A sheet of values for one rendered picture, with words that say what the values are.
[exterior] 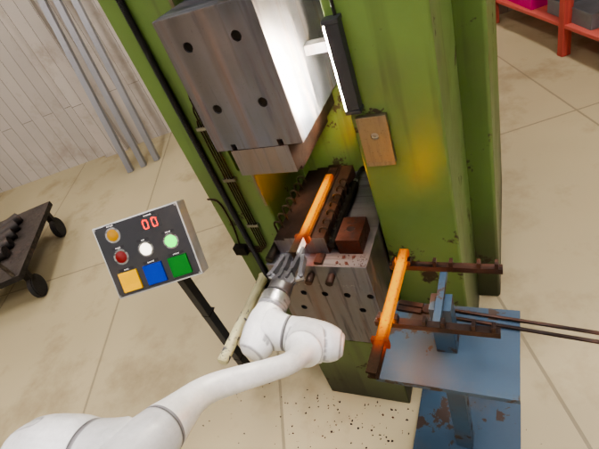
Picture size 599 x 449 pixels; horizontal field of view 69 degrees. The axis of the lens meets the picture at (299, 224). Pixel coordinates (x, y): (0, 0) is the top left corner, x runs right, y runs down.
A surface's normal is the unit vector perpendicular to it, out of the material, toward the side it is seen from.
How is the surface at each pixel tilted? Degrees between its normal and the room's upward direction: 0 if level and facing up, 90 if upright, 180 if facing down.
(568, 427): 0
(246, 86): 90
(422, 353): 0
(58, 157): 90
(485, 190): 90
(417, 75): 90
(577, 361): 0
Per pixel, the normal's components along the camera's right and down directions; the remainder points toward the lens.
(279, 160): -0.32, 0.68
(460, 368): -0.31, -0.73
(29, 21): 0.09, 0.61
